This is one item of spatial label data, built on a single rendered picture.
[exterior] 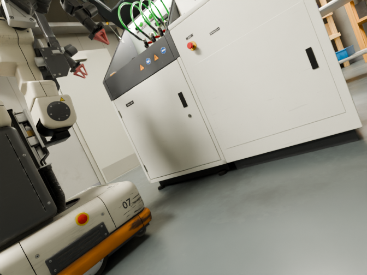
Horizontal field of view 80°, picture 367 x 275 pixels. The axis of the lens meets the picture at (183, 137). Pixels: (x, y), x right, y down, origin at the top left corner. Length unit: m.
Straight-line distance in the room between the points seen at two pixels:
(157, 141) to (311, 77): 1.03
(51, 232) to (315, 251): 0.86
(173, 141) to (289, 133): 0.73
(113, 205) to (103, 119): 2.93
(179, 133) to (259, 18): 0.80
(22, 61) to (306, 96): 1.39
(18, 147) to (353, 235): 1.10
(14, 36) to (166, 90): 0.81
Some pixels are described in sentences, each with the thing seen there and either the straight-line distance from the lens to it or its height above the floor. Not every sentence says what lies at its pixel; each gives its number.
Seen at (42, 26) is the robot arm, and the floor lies 1.35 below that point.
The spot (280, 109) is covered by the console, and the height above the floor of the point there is 0.28.
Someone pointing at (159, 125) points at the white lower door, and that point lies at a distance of 1.56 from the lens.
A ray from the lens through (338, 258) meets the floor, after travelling 0.68.
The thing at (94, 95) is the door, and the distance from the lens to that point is 3.98.
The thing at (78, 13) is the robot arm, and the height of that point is 1.15.
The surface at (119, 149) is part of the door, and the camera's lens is 3.87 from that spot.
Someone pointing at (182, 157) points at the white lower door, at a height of 0.19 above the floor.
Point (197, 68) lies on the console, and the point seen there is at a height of 0.67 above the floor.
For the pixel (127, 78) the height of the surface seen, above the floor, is 0.86.
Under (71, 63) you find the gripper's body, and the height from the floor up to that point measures 1.09.
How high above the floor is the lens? 0.44
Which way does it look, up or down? 5 degrees down
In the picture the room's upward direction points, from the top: 24 degrees counter-clockwise
